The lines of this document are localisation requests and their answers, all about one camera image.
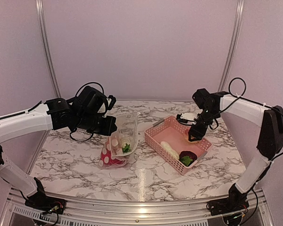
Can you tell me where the aluminium frame post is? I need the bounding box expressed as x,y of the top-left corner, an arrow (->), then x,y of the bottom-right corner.
35,0 -> 61,97
218,0 -> 245,91

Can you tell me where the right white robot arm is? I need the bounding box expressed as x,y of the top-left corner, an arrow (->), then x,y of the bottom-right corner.
188,89 -> 283,194

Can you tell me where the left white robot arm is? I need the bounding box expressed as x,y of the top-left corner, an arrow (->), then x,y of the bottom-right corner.
0,83 -> 117,210

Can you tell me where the peach knitted fruit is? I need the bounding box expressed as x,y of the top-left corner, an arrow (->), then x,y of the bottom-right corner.
184,133 -> 199,144

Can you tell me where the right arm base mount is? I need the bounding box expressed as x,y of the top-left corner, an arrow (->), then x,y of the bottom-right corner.
206,184 -> 249,216

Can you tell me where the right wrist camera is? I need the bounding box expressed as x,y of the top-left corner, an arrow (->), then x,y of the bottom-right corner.
176,113 -> 198,125

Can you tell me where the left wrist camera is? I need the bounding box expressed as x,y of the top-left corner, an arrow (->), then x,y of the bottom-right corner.
101,95 -> 116,112

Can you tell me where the left aluminium frame post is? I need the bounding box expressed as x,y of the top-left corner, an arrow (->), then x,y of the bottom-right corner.
35,0 -> 61,97

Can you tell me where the white knitted radish with leaves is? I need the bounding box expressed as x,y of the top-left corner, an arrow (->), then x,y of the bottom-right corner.
120,137 -> 131,153

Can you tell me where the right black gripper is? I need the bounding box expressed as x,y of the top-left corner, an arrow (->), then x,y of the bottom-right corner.
188,108 -> 219,141

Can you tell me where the pink plastic basket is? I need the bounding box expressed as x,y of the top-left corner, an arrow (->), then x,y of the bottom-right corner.
144,116 -> 212,175

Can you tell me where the dark maroon knitted beet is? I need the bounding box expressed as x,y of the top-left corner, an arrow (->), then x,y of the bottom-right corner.
179,151 -> 198,167

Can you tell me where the right aluminium frame post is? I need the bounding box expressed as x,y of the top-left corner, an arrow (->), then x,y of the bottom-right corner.
218,0 -> 245,91

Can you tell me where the front aluminium table rail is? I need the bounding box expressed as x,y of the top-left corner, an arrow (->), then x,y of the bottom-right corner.
0,189 -> 274,226

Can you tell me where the white knitted radish front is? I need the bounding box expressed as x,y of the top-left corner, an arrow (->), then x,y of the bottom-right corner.
160,141 -> 179,160

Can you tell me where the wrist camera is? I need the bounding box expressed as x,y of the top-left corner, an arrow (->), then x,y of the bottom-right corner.
176,113 -> 198,125
101,95 -> 116,112

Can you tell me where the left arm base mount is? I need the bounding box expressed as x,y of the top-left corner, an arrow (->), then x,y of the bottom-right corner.
25,178 -> 66,214

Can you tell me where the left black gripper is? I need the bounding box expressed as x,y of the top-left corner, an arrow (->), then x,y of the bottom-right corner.
75,112 -> 117,136

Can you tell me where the clear polka dot zip bag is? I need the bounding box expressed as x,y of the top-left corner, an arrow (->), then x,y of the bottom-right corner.
107,112 -> 140,168

